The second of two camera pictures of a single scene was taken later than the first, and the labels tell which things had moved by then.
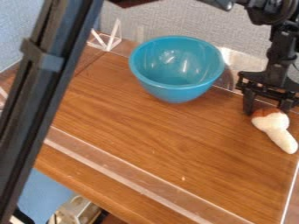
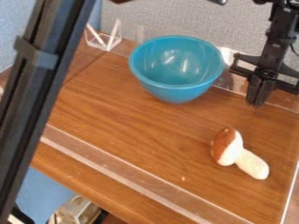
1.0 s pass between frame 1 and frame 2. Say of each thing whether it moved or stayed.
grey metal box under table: stayed
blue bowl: stayed
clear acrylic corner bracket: stayed
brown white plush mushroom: moved
